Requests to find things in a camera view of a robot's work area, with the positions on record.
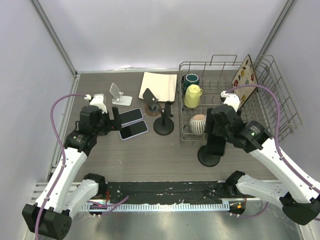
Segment lilac case phone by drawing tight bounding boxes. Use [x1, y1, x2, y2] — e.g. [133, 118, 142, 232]
[119, 120, 149, 141]
[119, 108, 144, 126]

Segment black phone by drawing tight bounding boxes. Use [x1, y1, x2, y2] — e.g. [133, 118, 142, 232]
[206, 134, 226, 157]

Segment black phone stand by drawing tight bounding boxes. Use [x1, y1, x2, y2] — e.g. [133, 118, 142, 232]
[197, 145, 221, 167]
[153, 101, 174, 136]

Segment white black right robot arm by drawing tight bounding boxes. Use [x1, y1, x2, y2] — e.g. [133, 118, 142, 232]
[205, 104, 320, 226]

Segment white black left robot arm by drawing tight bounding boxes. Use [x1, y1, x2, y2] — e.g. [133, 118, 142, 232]
[22, 105, 122, 240]

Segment silver folding phone stand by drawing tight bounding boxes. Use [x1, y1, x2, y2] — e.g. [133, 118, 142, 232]
[109, 82, 133, 107]

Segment wooden base phone stand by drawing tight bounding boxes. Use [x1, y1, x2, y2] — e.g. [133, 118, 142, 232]
[142, 88, 162, 116]

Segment striped white grey mug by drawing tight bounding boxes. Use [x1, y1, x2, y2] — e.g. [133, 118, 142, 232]
[189, 114, 206, 135]

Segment yellow faceted mug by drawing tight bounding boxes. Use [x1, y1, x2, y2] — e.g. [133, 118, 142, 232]
[184, 84, 203, 109]

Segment floral square plate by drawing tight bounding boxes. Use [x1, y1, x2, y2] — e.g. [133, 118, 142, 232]
[232, 54, 258, 108]

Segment dark green mug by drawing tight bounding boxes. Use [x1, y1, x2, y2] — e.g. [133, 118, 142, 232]
[182, 73, 200, 88]

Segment cream square plate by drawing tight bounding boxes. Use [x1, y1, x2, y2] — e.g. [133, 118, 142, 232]
[138, 72, 177, 102]

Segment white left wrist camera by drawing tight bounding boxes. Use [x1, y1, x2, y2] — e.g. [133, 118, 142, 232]
[84, 93, 108, 114]

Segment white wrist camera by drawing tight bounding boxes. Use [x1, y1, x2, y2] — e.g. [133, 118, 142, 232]
[84, 93, 108, 114]
[220, 91, 241, 112]

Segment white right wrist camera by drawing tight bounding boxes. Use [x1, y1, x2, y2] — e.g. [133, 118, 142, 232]
[220, 91, 241, 112]

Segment grey wire dish rack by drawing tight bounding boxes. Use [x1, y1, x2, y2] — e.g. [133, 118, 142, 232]
[177, 54, 302, 142]

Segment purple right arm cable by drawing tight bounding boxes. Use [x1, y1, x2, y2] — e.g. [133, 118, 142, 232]
[223, 84, 320, 222]

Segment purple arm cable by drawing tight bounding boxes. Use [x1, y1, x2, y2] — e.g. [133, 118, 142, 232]
[223, 84, 320, 222]
[33, 93, 130, 240]

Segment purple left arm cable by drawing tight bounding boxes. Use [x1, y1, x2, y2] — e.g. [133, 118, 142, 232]
[33, 93, 130, 240]

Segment white slotted cable duct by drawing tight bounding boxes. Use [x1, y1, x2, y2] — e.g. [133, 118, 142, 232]
[84, 202, 230, 213]

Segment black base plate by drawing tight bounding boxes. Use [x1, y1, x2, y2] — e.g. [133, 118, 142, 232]
[77, 180, 256, 204]

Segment aluminium corner frame post left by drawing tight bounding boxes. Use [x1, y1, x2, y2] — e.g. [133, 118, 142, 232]
[29, 0, 77, 77]

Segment aluminium corner frame post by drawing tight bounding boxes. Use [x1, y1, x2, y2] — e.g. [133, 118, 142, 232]
[29, 0, 77, 77]
[254, 0, 297, 67]

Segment aluminium corner frame post right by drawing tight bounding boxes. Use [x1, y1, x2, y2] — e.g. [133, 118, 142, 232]
[254, 0, 297, 67]

